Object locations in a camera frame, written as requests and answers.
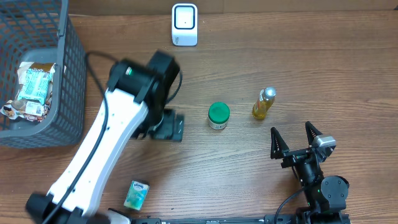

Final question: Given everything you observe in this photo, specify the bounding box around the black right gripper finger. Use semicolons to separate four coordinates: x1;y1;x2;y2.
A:
271;127;289;159
305;121;322;145

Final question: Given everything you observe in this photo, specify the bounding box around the green lid jar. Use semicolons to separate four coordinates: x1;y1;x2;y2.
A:
208;102;230;130

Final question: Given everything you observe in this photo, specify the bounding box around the yellow dish soap bottle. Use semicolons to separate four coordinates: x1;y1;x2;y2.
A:
252;86;276;120

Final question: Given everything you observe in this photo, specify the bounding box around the teal tissue pack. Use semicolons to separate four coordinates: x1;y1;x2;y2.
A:
124;180;149;210

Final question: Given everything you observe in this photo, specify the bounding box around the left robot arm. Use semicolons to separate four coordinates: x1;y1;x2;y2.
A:
25;50;184;224

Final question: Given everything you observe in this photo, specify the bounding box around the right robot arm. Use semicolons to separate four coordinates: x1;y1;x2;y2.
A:
269;121;351;224

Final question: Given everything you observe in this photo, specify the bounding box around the white barcode scanner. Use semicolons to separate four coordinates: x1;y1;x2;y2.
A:
172;3;198;47

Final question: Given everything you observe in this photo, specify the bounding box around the teal snack packet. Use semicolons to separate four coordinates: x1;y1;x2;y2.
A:
17;68;53;105

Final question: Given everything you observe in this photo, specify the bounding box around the brown snack wrapper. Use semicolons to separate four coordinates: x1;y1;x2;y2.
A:
1;62;56;123

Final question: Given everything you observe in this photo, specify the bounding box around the grey plastic mesh basket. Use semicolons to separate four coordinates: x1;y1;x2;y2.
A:
1;1;86;149

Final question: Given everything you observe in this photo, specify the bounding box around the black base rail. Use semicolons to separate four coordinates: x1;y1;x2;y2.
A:
105;213;352;224

